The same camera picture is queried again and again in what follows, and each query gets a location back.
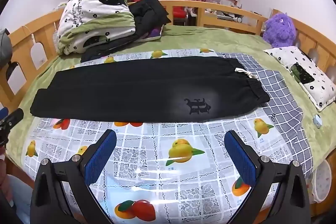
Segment wooden bed frame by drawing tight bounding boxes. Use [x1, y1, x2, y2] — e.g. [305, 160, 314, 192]
[0, 0, 336, 180]

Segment small round blue gadget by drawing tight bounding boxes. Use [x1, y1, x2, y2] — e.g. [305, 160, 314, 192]
[312, 114, 323, 129]

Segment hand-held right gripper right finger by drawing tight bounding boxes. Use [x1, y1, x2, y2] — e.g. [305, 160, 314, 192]
[224, 130, 312, 224]

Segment grey checked cloth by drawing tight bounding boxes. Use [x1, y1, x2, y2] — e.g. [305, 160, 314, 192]
[234, 53, 314, 180]

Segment grey cap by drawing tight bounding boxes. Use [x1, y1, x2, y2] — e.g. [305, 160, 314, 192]
[0, 28, 13, 69]

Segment dark zippered garment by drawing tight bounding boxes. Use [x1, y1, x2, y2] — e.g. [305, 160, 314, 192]
[80, 39, 137, 63]

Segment white floral pillow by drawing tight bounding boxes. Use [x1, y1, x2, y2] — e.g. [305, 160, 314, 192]
[263, 46, 336, 112]

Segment person's jeans leg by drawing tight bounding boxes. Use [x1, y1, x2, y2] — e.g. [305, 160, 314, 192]
[0, 174, 33, 224]

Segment white round bin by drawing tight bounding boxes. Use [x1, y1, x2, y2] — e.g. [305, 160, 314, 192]
[311, 161, 334, 202]

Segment black pants with embroidered logo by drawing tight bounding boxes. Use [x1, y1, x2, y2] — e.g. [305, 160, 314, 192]
[30, 55, 271, 123]

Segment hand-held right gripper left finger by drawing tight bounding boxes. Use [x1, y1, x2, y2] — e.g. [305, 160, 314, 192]
[30, 129, 117, 224]

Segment black jacket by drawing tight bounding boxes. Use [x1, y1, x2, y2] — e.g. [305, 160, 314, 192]
[128, 0, 171, 36]

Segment purple plush toy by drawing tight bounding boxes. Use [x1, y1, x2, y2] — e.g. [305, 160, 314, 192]
[262, 13, 298, 48]

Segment folded floral quilt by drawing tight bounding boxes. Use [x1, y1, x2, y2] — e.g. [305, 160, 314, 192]
[56, 0, 135, 55]

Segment green blanket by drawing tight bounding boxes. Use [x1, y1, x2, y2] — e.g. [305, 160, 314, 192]
[5, 25, 336, 161]

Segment fruit print plastic sheet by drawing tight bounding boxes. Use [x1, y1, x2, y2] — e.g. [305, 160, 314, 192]
[25, 48, 314, 224]

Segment purple white cushion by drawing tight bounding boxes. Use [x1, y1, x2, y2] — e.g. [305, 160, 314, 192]
[143, 25, 165, 42]

